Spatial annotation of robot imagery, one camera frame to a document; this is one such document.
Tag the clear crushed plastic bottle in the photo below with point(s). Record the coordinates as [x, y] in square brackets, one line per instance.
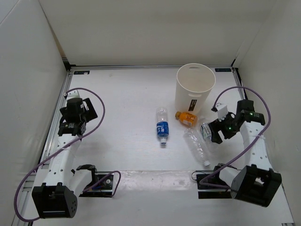
[197, 146]

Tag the small green label water bottle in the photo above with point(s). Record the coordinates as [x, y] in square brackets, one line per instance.
[205, 129]

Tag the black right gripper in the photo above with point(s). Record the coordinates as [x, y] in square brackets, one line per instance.
[215, 136]

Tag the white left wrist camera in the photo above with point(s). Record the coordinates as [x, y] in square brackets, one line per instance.
[71, 95]

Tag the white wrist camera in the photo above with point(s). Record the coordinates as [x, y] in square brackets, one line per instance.
[71, 95]
[221, 110]

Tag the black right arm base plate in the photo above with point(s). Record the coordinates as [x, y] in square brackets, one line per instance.
[210, 192]

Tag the blue label plastic bottle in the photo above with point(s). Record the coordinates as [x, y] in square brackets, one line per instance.
[162, 125]

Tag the white plastic bin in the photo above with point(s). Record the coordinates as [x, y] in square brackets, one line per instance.
[194, 83]

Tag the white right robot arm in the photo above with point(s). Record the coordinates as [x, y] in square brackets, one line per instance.
[256, 182]

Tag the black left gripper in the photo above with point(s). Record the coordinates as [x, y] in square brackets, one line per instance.
[91, 114]

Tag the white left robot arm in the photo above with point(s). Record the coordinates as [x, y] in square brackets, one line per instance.
[57, 196]

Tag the orange juice bottle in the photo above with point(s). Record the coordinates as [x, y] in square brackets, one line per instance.
[186, 118]

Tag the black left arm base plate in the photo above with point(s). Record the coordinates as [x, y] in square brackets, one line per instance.
[103, 189]

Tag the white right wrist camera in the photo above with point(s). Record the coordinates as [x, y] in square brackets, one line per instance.
[221, 110]

